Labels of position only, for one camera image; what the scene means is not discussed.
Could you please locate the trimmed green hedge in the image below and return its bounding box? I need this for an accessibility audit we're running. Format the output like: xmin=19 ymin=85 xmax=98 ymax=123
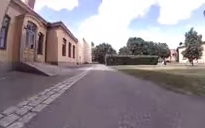
xmin=104 ymin=54 xmax=160 ymax=66

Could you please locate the grey asphalt road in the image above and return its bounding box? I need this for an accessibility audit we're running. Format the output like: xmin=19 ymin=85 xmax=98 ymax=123
xmin=23 ymin=64 xmax=205 ymax=128

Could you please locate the row of trees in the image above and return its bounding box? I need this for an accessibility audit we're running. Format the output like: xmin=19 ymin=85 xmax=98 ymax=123
xmin=90 ymin=36 xmax=172 ymax=65

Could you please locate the low yellow building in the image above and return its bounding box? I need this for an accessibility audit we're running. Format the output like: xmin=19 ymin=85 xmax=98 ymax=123
xmin=0 ymin=0 xmax=79 ymax=73

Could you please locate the grey stone ramp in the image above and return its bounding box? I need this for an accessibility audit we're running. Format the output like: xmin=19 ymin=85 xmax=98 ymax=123
xmin=16 ymin=60 xmax=64 ymax=77

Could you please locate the red building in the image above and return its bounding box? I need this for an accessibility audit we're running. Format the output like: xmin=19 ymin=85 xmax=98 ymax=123
xmin=168 ymin=48 xmax=179 ymax=63

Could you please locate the grass field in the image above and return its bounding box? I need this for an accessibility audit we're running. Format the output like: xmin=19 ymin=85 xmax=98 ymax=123
xmin=114 ymin=63 xmax=205 ymax=98

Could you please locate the grey asphalt pavement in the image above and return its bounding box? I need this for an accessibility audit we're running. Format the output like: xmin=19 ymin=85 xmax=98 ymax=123
xmin=0 ymin=66 xmax=88 ymax=116

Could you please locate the cobblestone strip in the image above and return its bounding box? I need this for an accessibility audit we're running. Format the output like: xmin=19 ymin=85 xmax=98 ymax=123
xmin=0 ymin=68 xmax=91 ymax=128

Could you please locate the small round tree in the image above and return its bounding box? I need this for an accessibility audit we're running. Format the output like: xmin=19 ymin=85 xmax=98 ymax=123
xmin=181 ymin=27 xmax=204 ymax=67

